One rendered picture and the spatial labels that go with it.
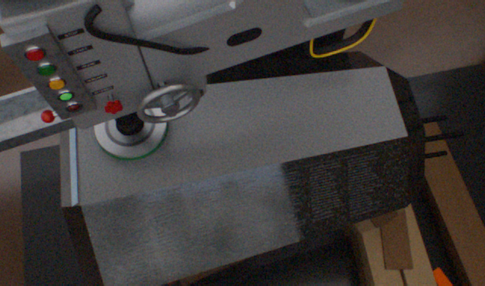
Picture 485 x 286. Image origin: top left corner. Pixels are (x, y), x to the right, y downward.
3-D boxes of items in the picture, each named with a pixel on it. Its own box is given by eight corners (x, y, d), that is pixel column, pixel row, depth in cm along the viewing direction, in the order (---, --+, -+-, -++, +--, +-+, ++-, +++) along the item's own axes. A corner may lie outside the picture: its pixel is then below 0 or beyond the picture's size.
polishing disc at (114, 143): (93, 160, 140) (91, 158, 139) (97, 94, 149) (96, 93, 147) (166, 156, 141) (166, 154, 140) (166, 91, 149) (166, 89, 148)
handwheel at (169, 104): (191, 79, 121) (184, 45, 107) (204, 113, 118) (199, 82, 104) (133, 99, 119) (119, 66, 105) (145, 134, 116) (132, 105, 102)
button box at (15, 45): (94, 98, 107) (45, 19, 81) (97, 109, 106) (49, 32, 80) (59, 110, 106) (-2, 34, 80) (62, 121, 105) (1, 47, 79)
